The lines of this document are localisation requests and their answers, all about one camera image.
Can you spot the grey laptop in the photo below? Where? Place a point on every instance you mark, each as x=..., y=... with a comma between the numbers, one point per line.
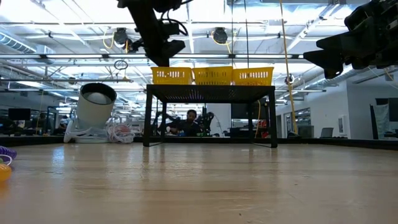
x=327, y=133

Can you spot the yellow plastic basket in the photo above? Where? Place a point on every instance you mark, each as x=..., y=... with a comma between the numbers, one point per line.
x=253, y=77
x=213, y=76
x=171, y=77

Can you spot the person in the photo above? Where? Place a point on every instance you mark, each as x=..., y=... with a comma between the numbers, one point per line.
x=64, y=123
x=41, y=121
x=191, y=116

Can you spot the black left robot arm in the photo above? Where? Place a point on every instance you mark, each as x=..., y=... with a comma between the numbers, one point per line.
x=143, y=21

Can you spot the grey fabric screen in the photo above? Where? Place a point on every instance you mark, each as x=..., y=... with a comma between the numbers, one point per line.
x=381, y=121

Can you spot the black aluminium table frame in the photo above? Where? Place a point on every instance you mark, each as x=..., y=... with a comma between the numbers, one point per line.
x=342, y=141

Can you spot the black background robot arm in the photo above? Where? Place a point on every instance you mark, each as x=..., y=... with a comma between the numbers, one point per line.
x=157, y=123
x=206, y=119

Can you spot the black computer monitor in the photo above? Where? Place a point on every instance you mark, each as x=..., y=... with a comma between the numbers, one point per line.
x=19, y=114

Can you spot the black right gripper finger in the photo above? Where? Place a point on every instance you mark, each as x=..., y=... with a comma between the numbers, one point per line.
x=331, y=60
x=339, y=42

